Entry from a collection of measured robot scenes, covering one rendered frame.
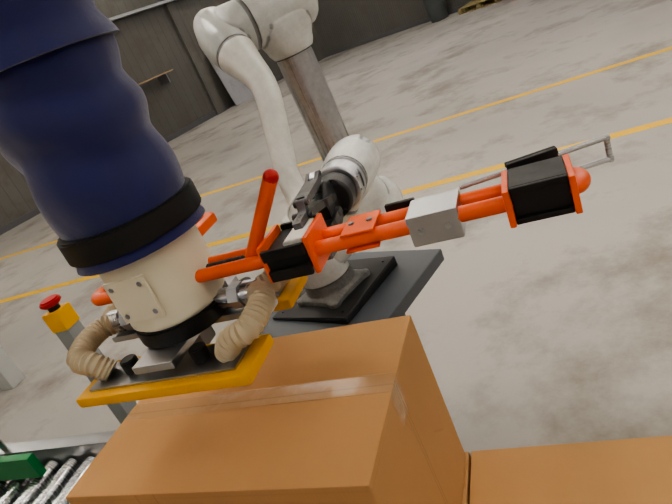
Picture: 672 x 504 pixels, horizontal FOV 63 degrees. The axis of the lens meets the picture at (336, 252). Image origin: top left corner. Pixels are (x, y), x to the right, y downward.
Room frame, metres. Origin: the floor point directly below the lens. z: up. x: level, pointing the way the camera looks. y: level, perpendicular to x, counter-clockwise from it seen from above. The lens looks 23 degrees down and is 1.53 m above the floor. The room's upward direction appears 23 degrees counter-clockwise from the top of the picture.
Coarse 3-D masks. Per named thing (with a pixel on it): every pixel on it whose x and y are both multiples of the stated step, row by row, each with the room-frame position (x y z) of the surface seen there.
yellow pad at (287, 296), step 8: (240, 280) 0.94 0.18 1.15; (296, 280) 0.91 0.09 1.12; (304, 280) 0.92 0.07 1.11; (288, 288) 0.89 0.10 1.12; (296, 288) 0.88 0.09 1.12; (280, 296) 0.87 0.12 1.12; (288, 296) 0.86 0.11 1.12; (296, 296) 0.87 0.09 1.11; (280, 304) 0.85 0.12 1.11; (288, 304) 0.85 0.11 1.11
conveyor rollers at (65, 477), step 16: (48, 464) 1.60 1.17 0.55; (64, 464) 1.56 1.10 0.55; (16, 480) 1.59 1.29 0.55; (32, 480) 1.55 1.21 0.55; (48, 480) 1.56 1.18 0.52; (64, 480) 1.51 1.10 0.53; (0, 496) 1.59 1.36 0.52; (16, 496) 1.54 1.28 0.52; (32, 496) 1.50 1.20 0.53; (48, 496) 1.45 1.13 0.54; (64, 496) 1.41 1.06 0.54
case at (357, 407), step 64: (384, 320) 0.95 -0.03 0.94; (256, 384) 0.92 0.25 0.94; (320, 384) 0.84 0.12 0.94; (384, 384) 0.76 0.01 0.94; (128, 448) 0.90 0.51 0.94; (192, 448) 0.81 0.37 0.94; (256, 448) 0.74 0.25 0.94; (320, 448) 0.68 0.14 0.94; (384, 448) 0.65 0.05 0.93; (448, 448) 0.86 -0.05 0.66
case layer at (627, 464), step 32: (512, 448) 0.90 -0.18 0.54; (544, 448) 0.87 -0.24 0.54; (576, 448) 0.84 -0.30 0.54; (608, 448) 0.80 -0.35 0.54; (640, 448) 0.78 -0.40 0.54; (480, 480) 0.86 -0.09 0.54; (512, 480) 0.83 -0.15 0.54; (544, 480) 0.80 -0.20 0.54; (576, 480) 0.77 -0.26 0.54; (608, 480) 0.74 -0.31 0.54; (640, 480) 0.71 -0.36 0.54
